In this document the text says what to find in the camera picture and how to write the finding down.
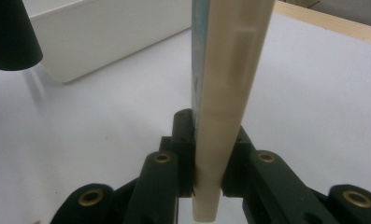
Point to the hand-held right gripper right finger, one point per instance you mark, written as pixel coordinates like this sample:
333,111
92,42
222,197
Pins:
237,161

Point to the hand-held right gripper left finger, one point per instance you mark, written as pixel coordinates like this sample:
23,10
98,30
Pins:
184,140

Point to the white table sheet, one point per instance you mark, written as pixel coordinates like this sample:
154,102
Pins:
298,109

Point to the beige printed phone case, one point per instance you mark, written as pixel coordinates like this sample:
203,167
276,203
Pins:
223,93

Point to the white plastic bin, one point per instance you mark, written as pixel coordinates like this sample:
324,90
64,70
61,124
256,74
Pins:
111,37

